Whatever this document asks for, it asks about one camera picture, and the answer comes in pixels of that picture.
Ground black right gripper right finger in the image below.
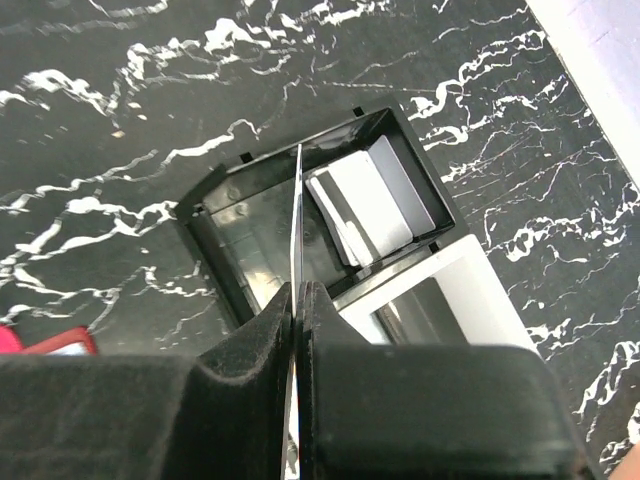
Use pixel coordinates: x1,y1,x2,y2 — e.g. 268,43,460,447
295,282,600,479

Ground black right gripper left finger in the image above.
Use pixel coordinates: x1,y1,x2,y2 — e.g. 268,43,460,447
1,286,292,479

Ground white VIP diamond card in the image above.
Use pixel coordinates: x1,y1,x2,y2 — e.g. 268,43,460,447
289,144,304,291

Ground white VIP chip card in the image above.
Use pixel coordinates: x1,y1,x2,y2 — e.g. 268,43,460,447
305,150,413,267

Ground red leather card holder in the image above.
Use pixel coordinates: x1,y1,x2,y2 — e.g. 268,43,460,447
1,325,98,355

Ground white bin middle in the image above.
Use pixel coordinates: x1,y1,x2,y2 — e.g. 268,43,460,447
333,234,537,352

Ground black bin left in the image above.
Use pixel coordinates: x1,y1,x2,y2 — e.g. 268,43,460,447
175,97,469,326

